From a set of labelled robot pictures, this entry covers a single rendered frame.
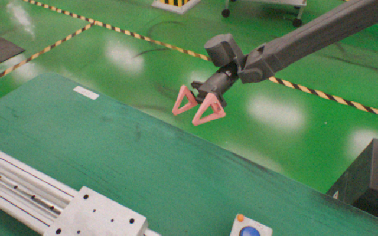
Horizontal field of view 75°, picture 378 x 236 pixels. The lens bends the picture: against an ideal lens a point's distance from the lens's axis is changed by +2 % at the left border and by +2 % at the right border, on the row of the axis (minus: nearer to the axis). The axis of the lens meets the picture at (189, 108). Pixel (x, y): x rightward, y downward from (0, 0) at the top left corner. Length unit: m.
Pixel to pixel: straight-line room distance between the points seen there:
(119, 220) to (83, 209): 0.08
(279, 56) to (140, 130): 0.48
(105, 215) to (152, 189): 0.18
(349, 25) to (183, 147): 0.51
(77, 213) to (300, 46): 0.57
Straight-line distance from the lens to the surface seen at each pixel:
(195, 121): 0.56
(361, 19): 0.57
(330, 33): 0.57
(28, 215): 0.67
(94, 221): 0.56
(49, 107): 1.01
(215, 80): 0.62
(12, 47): 3.20
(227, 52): 0.61
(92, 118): 0.90
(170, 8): 3.44
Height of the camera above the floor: 1.41
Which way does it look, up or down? 46 degrees down
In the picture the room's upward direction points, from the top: straight up
